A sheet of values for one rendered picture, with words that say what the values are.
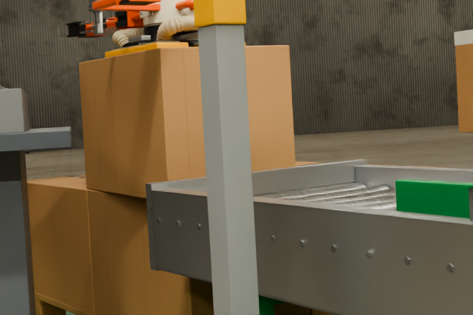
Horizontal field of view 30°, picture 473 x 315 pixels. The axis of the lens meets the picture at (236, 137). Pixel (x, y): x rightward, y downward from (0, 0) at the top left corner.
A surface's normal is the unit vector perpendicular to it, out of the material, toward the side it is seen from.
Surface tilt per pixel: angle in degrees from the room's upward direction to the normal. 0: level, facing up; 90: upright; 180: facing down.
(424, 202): 90
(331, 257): 90
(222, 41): 90
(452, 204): 90
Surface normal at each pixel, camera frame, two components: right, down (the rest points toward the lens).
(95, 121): -0.86, 0.07
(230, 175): 0.57, 0.00
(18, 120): 0.18, 0.04
